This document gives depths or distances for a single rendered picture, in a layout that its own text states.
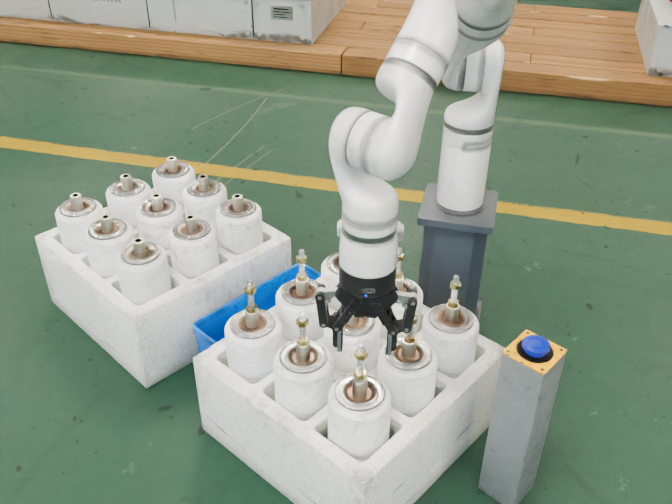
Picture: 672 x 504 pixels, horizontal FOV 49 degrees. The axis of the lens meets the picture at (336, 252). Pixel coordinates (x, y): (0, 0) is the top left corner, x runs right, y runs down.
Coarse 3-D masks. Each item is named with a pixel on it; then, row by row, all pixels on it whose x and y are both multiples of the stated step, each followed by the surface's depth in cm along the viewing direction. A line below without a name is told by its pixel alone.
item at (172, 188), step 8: (192, 168) 168; (152, 176) 166; (184, 176) 164; (192, 176) 166; (160, 184) 164; (168, 184) 163; (176, 184) 164; (184, 184) 165; (160, 192) 165; (168, 192) 164; (176, 192) 165; (176, 200) 166
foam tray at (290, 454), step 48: (480, 336) 131; (240, 384) 121; (480, 384) 124; (240, 432) 125; (288, 432) 113; (432, 432) 116; (480, 432) 134; (288, 480) 120; (336, 480) 109; (384, 480) 109; (432, 480) 125
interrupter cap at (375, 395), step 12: (336, 384) 110; (348, 384) 111; (372, 384) 110; (336, 396) 108; (348, 396) 109; (372, 396) 109; (384, 396) 108; (348, 408) 106; (360, 408) 106; (372, 408) 107
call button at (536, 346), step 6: (528, 336) 108; (534, 336) 108; (540, 336) 108; (522, 342) 107; (528, 342) 107; (534, 342) 107; (540, 342) 107; (546, 342) 107; (528, 348) 106; (534, 348) 106; (540, 348) 106; (546, 348) 106; (528, 354) 107; (534, 354) 106; (540, 354) 106
